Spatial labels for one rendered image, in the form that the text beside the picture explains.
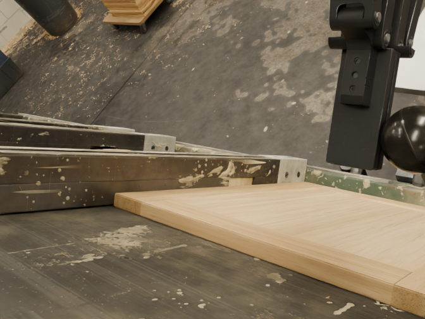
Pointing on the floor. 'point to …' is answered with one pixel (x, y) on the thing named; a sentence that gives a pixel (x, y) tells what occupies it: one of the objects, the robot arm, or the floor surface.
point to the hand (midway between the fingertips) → (362, 109)
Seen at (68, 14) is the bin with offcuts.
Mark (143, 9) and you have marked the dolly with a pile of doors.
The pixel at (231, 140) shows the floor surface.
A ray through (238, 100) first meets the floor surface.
